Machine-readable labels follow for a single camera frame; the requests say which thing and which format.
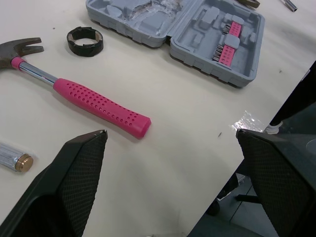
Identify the pink handled claw hammer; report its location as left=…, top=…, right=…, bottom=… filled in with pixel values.
left=0, top=37, right=152, bottom=140

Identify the black office chair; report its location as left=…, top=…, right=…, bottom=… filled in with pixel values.
left=206, top=59, right=316, bottom=237

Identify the pink bit holder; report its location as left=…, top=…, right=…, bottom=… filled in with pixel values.
left=213, top=44, right=236, bottom=69
left=223, top=21, right=242, bottom=38

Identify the black tape roll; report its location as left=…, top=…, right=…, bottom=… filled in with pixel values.
left=66, top=26, right=104, bottom=58

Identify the grey tool case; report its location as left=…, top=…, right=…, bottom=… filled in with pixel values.
left=85, top=0, right=266, bottom=88

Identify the brown tool piece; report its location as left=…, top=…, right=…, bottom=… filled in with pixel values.
left=237, top=0, right=261, bottom=9

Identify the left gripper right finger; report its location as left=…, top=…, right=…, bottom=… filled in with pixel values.
left=236, top=128, right=316, bottom=237

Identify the silver metal rod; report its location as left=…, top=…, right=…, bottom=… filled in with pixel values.
left=281, top=0, right=298, bottom=12

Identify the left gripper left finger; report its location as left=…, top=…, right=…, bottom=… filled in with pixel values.
left=0, top=129, right=109, bottom=237

